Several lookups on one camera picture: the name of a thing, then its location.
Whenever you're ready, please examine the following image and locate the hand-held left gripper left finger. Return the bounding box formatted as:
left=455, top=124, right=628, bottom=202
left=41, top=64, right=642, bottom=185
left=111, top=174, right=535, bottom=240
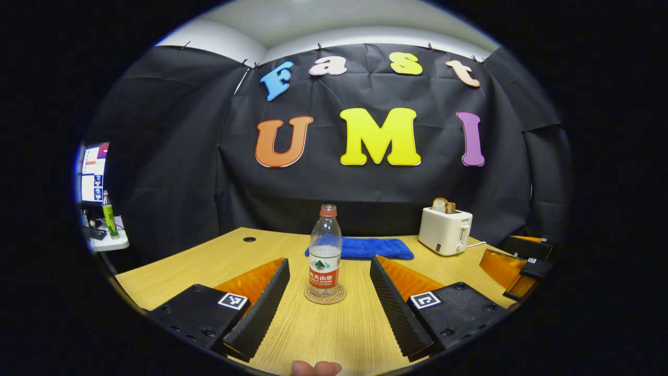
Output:
left=148, top=257, right=291, bottom=363

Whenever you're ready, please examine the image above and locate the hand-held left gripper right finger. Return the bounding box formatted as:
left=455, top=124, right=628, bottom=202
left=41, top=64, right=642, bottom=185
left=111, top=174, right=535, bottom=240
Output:
left=369, top=255, right=510, bottom=362

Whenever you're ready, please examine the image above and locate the round brown coaster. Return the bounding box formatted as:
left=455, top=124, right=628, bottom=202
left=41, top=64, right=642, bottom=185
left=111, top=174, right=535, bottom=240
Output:
left=304, top=284, right=347, bottom=305

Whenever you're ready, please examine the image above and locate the clear plastic water bottle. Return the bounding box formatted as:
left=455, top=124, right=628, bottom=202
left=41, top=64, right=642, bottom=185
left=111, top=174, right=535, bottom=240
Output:
left=309, top=204, right=343, bottom=298

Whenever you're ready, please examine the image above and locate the green bottle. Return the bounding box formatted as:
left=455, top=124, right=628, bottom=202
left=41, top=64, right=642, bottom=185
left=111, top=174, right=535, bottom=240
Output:
left=102, top=190, right=118, bottom=239

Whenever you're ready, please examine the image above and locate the blue towel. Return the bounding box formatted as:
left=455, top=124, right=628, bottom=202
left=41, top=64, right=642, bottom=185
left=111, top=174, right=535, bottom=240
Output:
left=305, top=237, right=414, bottom=261

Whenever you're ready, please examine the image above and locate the white toaster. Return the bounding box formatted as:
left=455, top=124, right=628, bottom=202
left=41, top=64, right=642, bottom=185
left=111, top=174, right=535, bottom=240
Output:
left=418, top=207, right=473, bottom=256

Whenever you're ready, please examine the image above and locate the black backdrop cloth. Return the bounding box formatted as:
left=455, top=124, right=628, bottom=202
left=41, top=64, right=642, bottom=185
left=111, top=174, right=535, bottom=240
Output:
left=86, top=43, right=572, bottom=262

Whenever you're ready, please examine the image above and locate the white side table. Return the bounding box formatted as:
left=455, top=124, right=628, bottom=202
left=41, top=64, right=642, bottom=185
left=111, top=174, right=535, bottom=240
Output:
left=83, top=215, right=130, bottom=253

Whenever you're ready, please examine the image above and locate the computer monitor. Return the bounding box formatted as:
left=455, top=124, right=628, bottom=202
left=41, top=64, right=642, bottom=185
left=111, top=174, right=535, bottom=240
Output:
left=78, top=142, right=110, bottom=204

